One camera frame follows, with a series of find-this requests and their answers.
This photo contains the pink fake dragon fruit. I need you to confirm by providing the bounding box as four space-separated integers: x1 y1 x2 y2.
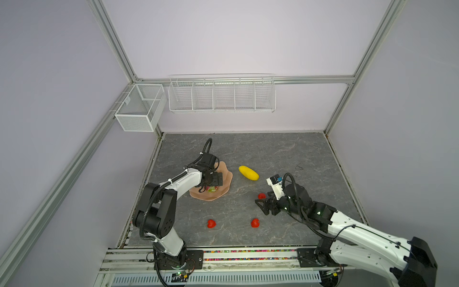
206 186 219 193

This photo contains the yellow fake mango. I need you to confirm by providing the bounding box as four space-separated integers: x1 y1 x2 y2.
239 166 259 181

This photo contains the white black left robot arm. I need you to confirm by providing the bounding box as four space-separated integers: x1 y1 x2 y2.
132 138 223 267

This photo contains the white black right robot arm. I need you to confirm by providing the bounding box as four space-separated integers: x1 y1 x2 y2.
255 173 438 287

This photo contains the pink scalloped fruit bowl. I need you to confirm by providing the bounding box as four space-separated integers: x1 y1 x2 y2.
189 161 233 202

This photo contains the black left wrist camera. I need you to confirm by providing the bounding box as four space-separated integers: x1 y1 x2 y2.
197 153 217 172

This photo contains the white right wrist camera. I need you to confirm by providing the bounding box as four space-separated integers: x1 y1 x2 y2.
266 174 284 200

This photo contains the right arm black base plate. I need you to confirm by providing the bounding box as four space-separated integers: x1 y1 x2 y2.
296 248 328 268

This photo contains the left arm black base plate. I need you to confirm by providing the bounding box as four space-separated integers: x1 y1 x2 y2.
154 249 204 270

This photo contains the white wire wall rack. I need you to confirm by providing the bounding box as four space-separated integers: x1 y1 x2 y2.
169 74 277 113

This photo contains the white mesh wall basket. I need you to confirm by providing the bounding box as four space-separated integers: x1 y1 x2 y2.
115 84 167 132

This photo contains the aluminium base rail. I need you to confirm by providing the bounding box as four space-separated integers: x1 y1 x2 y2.
94 246 348 287

